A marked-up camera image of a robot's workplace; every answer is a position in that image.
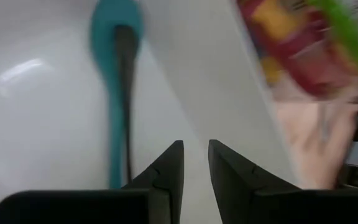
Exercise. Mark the blue plastic spoon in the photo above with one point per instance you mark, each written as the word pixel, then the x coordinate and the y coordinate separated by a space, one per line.
pixel 104 46

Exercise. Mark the lime chili ramen packet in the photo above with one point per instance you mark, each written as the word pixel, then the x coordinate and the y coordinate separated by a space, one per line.
pixel 303 56

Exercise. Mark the white rectangular tray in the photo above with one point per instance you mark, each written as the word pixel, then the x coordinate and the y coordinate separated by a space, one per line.
pixel 42 124

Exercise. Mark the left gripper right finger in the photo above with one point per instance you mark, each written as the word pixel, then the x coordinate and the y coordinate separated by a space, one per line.
pixel 244 199

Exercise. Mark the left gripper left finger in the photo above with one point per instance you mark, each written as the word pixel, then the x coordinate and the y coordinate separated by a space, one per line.
pixel 154 205

